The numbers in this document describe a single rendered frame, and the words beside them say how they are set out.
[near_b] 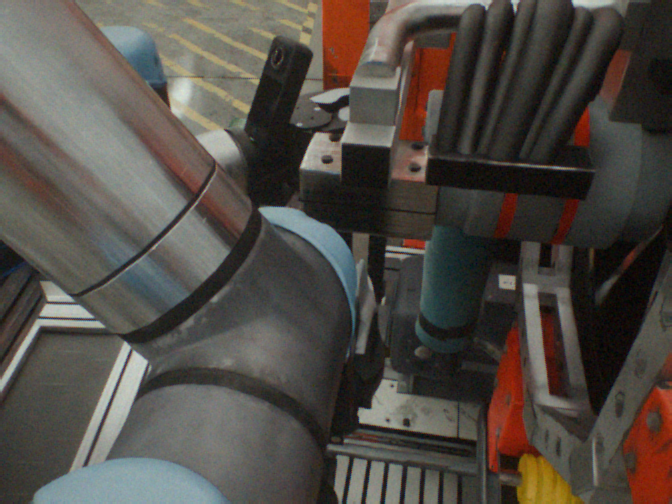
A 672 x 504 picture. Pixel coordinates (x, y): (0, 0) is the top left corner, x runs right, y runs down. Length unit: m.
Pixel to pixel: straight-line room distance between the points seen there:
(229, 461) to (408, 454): 1.09
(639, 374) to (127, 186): 0.31
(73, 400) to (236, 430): 1.07
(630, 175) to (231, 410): 0.42
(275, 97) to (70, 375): 0.83
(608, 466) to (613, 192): 0.22
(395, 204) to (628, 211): 0.24
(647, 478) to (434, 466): 0.91
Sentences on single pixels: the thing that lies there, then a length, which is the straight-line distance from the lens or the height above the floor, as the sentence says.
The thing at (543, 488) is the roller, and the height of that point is 0.53.
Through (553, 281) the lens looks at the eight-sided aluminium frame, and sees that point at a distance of 0.82.
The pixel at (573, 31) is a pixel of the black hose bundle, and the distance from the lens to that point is 0.37.
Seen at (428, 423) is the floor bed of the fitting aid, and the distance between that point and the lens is 1.31.
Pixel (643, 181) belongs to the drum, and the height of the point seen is 0.88.
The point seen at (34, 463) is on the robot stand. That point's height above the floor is 0.21.
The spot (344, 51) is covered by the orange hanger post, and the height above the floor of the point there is 0.78.
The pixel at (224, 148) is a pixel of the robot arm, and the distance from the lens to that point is 0.63.
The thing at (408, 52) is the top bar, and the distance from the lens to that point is 0.47.
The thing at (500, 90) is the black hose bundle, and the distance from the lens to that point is 0.35.
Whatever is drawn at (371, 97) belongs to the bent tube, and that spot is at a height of 1.00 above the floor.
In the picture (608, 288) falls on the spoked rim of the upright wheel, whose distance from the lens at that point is 0.83.
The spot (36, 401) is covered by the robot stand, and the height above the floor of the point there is 0.21.
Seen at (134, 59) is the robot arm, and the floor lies 0.95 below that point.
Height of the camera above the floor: 1.15
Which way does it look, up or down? 40 degrees down
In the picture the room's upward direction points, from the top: straight up
